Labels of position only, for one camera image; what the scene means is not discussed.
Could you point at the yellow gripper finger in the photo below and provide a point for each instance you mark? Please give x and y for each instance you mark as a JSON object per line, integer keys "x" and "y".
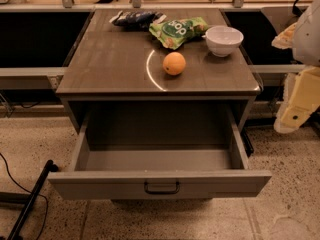
{"x": 284, "y": 39}
{"x": 300, "y": 99}

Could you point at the orange fruit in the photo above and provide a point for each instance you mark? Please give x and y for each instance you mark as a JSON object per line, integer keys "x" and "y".
{"x": 174, "y": 63}

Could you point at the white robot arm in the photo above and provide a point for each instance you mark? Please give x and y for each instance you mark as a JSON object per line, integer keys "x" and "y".
{"x": 306, "y": 40}

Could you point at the open grey top drawer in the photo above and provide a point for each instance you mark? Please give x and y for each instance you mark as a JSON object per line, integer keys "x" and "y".
{"x": 122, "y": 145}

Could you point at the grey drawer cabinet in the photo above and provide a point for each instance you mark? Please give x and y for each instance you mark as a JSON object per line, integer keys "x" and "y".
{"x": 113, "y": 64}

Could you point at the black headphones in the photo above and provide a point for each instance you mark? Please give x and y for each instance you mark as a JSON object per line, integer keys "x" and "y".
{"x": 301, "y": 2}

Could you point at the white ceramic bowl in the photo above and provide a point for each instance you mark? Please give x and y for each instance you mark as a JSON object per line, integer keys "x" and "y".
{"x": 223, "y": 40}

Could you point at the green snack bag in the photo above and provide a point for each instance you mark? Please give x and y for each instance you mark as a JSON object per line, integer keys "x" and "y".
{"x": 172, "y": 34}

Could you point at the dark blue snack bag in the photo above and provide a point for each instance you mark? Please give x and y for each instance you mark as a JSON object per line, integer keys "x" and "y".
{"x": 141, "y": 19}

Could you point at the black metal stand leg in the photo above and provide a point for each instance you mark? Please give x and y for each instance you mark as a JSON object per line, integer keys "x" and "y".
{"x": 29, "y": 199}

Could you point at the black drawer handle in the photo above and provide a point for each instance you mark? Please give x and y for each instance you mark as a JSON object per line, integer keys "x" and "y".
{"x": 161, "y": 188}

